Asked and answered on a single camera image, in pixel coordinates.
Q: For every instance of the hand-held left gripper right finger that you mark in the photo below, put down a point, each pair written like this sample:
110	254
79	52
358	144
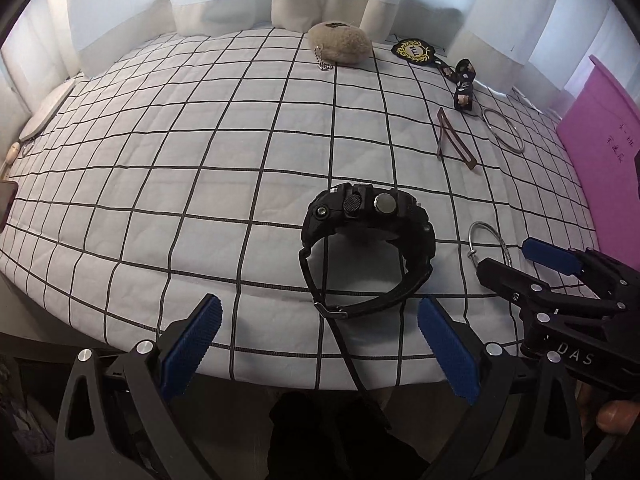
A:
450	355

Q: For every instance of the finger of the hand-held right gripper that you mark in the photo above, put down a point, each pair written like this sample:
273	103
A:
547	254
505	280

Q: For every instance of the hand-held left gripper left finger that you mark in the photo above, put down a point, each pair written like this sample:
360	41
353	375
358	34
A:
192	350

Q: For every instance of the pink plastic bin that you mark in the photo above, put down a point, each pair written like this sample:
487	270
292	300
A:
595	135

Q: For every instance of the thin silver bangle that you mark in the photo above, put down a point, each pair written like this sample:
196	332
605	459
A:
492	131

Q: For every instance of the black wrist watch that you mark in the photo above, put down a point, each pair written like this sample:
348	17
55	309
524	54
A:
370	205

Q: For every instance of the black printed ribbon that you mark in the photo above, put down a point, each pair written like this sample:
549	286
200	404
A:
462	85

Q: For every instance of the black gold embroidered badge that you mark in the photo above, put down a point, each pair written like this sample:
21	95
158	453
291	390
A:
412	51

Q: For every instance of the person's right hand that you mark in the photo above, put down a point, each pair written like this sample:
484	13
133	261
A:
617	417

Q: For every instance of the brown hair clip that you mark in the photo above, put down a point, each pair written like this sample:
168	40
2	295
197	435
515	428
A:
439	140

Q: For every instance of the white black checkered bed sheet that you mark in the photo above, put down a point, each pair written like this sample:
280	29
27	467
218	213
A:
200	185

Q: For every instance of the brown phone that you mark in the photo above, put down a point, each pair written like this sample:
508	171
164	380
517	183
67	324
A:
7	205

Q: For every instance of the white oval pad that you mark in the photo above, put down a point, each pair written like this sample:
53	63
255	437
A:
47	110

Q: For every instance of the white curtain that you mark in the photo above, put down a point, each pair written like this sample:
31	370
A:
225	0

